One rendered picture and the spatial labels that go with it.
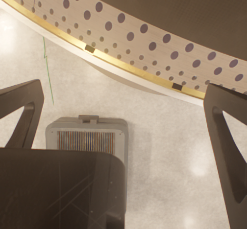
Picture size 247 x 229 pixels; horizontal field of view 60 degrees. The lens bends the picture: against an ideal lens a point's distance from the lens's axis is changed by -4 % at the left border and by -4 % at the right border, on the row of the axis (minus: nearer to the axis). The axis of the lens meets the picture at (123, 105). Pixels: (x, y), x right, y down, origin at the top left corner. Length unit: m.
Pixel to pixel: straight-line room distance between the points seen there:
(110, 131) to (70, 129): 0.25
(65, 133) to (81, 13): 1.09
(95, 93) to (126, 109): 0.25
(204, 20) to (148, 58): 0.11
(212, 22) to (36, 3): 0.28
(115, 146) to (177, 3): 1.15
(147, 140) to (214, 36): 1.36
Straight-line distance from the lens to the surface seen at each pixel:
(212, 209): 2.00
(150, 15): 0.33
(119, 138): 1.35
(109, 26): 0.36
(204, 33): 0.33
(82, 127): 1.36
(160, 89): 0.41
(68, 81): 1.61
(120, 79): 1.54
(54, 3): 0.39
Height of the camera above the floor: 1.56
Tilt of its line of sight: 83 degrees down
